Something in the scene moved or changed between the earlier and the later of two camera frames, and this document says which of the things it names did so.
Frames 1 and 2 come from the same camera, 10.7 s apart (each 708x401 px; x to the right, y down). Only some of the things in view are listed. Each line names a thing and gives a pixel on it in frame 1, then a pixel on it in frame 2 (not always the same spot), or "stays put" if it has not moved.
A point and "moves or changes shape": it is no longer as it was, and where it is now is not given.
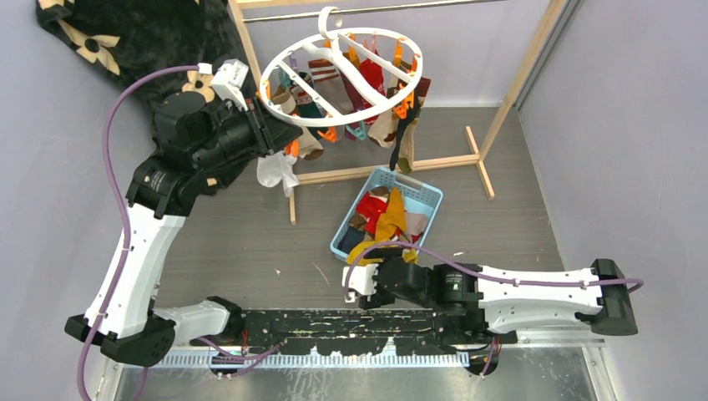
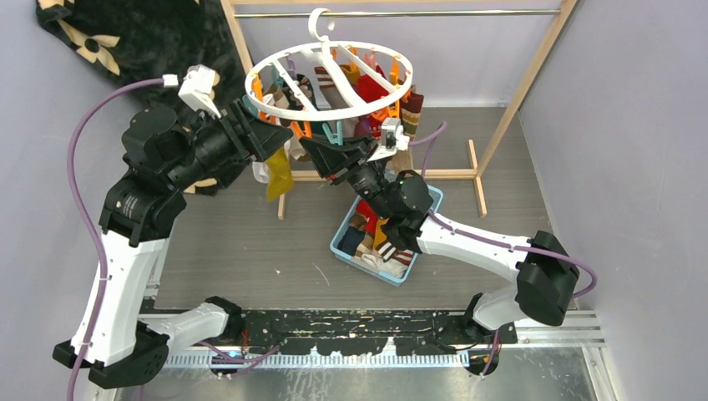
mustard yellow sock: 409,255 → 280,176
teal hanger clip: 359,132 → 337,138
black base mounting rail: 346,332 stays put
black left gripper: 270,134 stays put
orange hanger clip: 293,149 → 307,132
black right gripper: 380,297 → 327,158
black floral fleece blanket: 125,38 stays put
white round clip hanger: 340,76 moves or changes shape
